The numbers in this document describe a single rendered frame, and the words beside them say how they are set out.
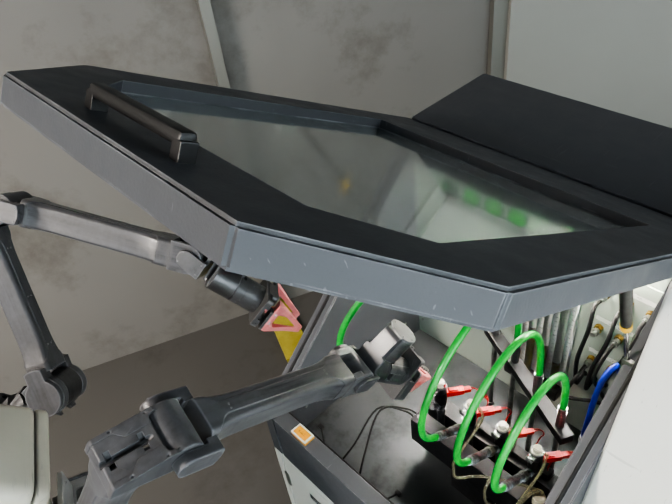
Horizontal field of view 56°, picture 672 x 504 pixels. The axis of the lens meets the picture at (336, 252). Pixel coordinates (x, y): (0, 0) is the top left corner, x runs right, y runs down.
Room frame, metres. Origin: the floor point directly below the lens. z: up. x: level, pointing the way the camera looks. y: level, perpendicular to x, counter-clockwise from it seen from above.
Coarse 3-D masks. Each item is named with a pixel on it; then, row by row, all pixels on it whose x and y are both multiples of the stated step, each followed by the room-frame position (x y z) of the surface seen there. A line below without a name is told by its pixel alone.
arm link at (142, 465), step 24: (168, 408) 0.53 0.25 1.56; (120, 432) 0.50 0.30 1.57; (144, 432) 0.50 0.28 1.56; (168, 432) 0.50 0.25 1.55; (192, 432) 0.50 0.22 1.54; (96, 456) 0.47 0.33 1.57; (120, 456) 0.47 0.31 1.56; (144, 456) 0.47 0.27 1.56; (168, 456) 0.47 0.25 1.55; (96, 480) 0.46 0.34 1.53; (120, 480) 0.44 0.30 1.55; (144, 480) 0.45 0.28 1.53
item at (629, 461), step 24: (648, 360) 0.61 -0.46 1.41; (648, 384) 0.59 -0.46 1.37; (624, 408) 0.60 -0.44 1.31; (648, 408) 0.58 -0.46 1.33; (624, 432) 0.58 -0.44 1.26; (648, 432) 0.56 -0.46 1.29; (600, 456) 0.59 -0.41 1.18; (624, 456) 0.56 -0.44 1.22; (648, 456) 0.54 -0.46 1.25; (600, 480) 0.57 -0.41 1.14; (624, 480) 0.54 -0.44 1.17; (648, 480) 0.52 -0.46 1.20
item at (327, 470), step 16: (288, 416) 0.94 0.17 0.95; (288, 432) 0.89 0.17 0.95; (288, 448) 0.91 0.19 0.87; (304, 448) 0.84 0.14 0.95; (320, 448) 0.84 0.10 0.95; (304, 464) 0.86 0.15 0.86; (320, 464) 0.80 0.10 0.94; (336, 464) 0.79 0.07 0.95; (320, 480) 0.81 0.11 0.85; (336, 480) 0.76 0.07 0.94; (352, 480) 0.75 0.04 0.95; (336, 496) 0.77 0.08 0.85; (352, 496) 0.72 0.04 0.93; (368, 496) 0.70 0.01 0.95; (384, 496) 0.70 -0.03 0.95
